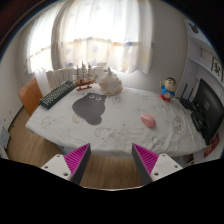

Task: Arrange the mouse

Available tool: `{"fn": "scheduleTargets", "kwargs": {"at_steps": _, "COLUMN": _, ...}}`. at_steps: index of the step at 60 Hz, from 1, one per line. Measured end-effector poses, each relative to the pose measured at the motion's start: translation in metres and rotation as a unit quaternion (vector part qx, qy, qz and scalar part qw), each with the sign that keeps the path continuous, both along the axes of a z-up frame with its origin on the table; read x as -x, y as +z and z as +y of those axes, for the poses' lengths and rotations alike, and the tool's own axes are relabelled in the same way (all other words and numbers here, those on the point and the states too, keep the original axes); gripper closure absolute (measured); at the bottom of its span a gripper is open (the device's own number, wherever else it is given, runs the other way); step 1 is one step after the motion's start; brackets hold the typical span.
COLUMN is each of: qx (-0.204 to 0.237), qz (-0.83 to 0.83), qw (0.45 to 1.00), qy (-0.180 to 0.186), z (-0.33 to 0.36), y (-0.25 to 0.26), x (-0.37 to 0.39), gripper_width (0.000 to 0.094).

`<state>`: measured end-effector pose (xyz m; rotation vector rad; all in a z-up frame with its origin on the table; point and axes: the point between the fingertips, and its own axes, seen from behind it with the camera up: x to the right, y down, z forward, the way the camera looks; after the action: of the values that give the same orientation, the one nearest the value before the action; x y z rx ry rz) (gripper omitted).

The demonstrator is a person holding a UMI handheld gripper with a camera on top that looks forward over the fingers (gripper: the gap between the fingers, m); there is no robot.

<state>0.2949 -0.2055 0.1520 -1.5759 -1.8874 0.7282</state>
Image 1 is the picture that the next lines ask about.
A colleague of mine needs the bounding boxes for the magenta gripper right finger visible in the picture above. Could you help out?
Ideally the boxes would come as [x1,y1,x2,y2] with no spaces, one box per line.
[132,144,182,185]

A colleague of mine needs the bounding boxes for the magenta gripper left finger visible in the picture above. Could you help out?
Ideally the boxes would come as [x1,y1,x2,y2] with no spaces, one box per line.
[42,144,91,185]

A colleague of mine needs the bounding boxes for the pink computer mouse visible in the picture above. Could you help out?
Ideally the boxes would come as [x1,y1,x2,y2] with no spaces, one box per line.
[141,114,156,128]

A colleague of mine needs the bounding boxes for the dark cat-shaped mouse pad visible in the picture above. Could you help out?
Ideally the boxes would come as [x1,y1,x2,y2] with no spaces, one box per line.
[72,93,107,125]

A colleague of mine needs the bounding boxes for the black computer monitor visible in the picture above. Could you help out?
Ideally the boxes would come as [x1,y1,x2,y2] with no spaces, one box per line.
[191,79,224,144]

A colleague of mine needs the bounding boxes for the white patterned tablecloth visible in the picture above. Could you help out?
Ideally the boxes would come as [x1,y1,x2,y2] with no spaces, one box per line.
[26,84,206,158]

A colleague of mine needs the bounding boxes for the black mechanical keyboard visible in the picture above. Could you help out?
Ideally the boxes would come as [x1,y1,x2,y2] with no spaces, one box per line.
[40,81,75,109]

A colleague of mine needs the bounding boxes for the black wifi router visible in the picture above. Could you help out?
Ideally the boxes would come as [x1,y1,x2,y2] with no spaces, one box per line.
[179,84,195,111]

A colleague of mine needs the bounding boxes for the cartoon boy figurine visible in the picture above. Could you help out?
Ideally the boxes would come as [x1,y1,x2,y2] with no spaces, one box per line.
[159,77,176,102]

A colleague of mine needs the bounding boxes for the orange wooden chair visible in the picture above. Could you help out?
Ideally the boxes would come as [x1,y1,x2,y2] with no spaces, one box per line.
[18,78,43,115]

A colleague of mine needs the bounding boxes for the wooden model sailing ship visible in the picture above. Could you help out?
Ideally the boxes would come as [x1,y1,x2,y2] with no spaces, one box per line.
[74,64,95,91]

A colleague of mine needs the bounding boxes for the white radiator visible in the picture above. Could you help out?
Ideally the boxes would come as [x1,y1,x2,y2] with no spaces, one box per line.
[46,66,104,90]

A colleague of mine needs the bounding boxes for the framed calligraphy picture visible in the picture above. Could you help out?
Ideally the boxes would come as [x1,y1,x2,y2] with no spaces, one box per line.
[211,57,223,81]

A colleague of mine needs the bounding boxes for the sheer white curtain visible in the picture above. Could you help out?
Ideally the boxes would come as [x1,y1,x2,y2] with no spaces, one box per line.
[23,0,154,73]

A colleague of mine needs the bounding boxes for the white wall shelf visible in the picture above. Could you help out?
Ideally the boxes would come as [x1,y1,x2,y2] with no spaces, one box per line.
[179,19,224,103]

